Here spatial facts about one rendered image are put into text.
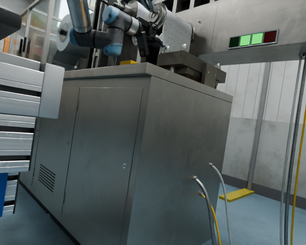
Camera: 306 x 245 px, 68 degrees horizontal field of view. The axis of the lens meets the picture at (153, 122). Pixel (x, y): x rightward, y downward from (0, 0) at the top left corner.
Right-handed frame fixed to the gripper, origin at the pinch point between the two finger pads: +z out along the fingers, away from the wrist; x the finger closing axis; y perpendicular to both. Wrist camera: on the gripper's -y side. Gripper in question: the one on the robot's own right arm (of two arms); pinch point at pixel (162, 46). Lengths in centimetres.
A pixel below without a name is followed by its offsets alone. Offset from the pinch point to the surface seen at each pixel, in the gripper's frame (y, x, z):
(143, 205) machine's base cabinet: -71, -26, -23
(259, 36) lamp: 10.6, -37.1, 29.3
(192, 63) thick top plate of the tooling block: -9.9, -19.9, 0.7
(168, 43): 3.2, -0.2, 3.4
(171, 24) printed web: 13.5, -0.2, 3.8
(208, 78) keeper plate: -13.9, -22.0, 13.1
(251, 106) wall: -3, 33, 206
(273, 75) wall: 36, 13, 207
